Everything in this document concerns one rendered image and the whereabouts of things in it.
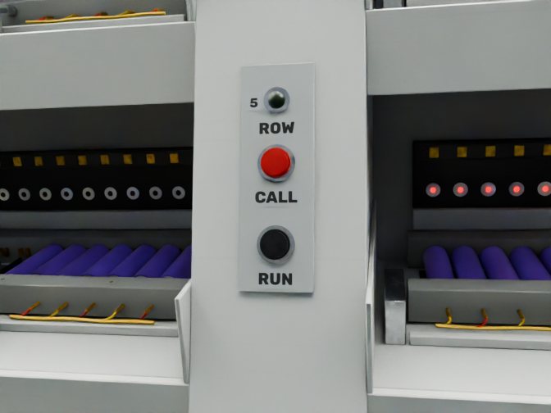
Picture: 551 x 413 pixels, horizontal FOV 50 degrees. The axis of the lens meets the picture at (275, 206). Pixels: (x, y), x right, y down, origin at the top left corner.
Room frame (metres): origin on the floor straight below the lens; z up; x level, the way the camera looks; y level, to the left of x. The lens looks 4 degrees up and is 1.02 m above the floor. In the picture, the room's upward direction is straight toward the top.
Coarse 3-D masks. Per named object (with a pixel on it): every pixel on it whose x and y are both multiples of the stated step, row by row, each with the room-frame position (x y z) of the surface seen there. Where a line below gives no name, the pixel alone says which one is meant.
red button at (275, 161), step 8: (272, 152) 0.31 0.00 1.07; (280, 152) 0.31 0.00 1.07; (264, 160) 0.31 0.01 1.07; (272, 160) 0.31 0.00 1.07; (280, 160) 0.31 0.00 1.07; (288, 160) 0.31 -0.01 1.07; (264, 168) 0.31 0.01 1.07; (272, 168) 0.31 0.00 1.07; (280, 168) 0.31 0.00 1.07; (288, 168) 0.31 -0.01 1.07; (272, 176) 0.31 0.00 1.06; (280, 176) 0.31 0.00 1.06
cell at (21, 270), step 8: (48, 248) 0.49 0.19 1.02; (56, 248) 0.49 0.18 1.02; (32, 256) 0.47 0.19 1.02; (40, 256) 0.47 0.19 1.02; (48, 256) 0.48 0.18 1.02; (24, 264) 0.45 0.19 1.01; (32, 264) 0.46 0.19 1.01; (40, 264) 0.47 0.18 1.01; (8, 272) 0.44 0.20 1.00; (16, 272) 0.44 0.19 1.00; (24, 272) 0.45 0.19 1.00
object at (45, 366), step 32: (0, 224) 0.53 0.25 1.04; (32, 224) 0.53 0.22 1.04; (64, 224) 0.52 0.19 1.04; (96, 224) 0.51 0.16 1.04; (128, 224) 0.51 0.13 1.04; (160, 224) 0.50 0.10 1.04; (160, 320) 0.40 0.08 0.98; (0, 352) 0.37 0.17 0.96; (32, 352) 0.36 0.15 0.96; (64, 352) 0.36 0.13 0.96; (96, 352) 0.36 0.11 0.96; (128, 352) 0.36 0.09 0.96; (160, 352) 0.36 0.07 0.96; (0, 384) 0.34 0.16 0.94; (32, 384) 0.34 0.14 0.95; (64, 384) 0.34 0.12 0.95; (96, 384) 0.33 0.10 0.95; (128, 384) 0.33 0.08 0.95; (160, 384) 0.32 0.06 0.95
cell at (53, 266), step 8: (72, 248) 0.48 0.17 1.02; (80, 248) 0.49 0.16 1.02; (56, 256) 0.47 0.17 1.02; (64, 256) 0.47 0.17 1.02; (72, 256) 0.47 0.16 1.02; (48, 264) 0.45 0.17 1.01; (56, 264) 0.45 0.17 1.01; (64, 264) 0.46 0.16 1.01; (32, 272) 0.44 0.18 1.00; (40, 272) 0.44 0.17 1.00; (48, 272) 0.44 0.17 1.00; (56, 272) 0.45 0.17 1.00
